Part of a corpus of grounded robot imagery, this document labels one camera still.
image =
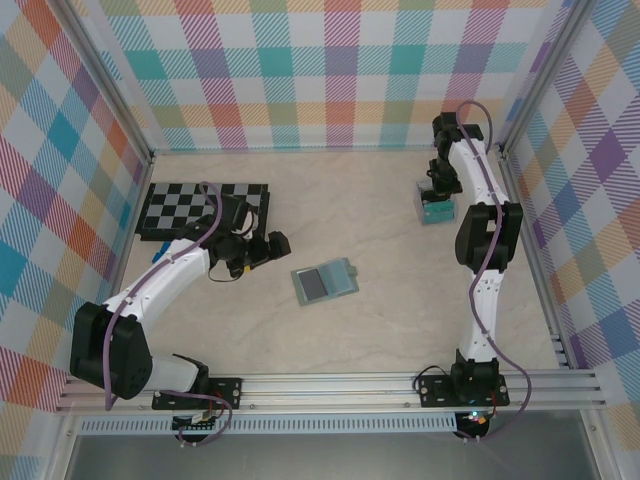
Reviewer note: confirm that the aluminium back rail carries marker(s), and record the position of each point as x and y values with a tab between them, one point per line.
325	148

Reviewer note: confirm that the blue block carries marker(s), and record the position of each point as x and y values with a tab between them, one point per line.
161	251

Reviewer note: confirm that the clear plastic card box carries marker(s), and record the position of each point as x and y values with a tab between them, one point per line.
440	220

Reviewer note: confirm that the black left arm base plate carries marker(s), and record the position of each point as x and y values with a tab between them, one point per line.
227	392

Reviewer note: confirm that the grey metal panel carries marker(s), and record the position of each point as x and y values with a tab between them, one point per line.
325	460

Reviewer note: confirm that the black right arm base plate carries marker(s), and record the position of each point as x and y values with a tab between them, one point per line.
435	392

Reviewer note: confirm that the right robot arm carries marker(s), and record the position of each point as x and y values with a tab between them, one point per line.
482	305

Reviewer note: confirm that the aluminium frame post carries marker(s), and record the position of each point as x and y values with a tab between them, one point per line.
544	75
106	75

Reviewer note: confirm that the aluminium side rail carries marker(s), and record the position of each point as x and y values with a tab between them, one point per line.
131	220
533	260

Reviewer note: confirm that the circuit board with LED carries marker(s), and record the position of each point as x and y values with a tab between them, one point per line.
475	417

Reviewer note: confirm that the green card holder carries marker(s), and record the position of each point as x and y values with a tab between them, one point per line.
336	280

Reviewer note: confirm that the long aluminium mounting rail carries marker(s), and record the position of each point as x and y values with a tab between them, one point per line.
325	390

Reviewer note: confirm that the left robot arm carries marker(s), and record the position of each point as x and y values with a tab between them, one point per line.
170	272

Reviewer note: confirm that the teal card in box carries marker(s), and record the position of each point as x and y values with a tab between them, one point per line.
440	212

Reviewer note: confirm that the black and silver chessboard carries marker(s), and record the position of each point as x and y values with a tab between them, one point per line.
175	205

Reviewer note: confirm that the small circuit board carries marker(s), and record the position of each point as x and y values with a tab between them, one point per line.
200	420

